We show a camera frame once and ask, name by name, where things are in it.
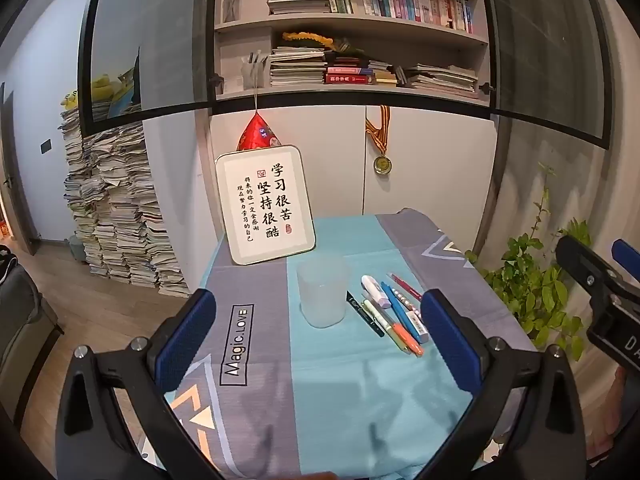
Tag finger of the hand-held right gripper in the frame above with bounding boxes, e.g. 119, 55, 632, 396
612, 238, 640, 286
555, 234, 627, 307

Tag person's foot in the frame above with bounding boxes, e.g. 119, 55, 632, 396
585, 402, 632, 463

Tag white and purple eraser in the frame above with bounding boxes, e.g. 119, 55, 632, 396
361, 275, 392, 309

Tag red pen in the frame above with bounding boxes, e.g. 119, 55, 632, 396
386, 272, 423, 303

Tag blue pen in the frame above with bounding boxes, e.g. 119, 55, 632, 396
380, 281, 425, 345

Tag gold medal with striped ribbon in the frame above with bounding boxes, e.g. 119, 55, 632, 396
364, 105, 394, 176

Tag stack of papers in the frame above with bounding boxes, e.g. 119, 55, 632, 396
395, 63, 481, 99

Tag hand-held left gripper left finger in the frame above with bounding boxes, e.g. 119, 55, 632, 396
54, 288, 218, 480

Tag stack of magazines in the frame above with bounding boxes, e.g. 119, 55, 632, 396
270, 47, 329, 88

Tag yellow artificial flowers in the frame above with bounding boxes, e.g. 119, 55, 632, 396
281, 32, 335, 52

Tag green potted plant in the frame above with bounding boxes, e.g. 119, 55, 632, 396
465, 162, 593, 361

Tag wall bookshelf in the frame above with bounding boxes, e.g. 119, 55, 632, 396
212, 0, 493, 107

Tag row of upright books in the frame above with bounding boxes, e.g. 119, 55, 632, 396
320, 0, 476, 33

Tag black pen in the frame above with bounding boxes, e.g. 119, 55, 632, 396
346, 290, 386, 338

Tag green highlighter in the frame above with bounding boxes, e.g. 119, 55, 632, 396
362, 299, 398, 337

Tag dark door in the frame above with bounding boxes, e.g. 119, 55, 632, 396
0, 82, 39, 257

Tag framed calligraphy sign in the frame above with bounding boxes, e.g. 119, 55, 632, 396
215, 145, 317, 266

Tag orange highlighter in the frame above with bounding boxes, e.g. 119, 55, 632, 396
387, 321, 425, 357

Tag frosted plastic cup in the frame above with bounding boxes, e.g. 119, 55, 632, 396
296, 253, 348, 330

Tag red hanging ornament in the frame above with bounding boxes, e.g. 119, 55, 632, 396
236, 110, 284, 152

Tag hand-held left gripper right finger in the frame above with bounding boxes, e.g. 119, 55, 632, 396
419, 288, 586, 480

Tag tall pile of books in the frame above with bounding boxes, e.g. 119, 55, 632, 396
60, 102, 191, 298

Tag white pen holder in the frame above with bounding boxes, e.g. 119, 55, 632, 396
241, 52, 269, 92

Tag stack of red books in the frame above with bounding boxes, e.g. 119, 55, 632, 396
324, 57, 377, 86

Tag glass cabinet door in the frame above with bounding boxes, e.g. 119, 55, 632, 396
475, 0, 614, 149
80, 0, 219, 124

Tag grey sofa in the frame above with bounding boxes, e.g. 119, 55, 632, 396
0, 245, 64, 428

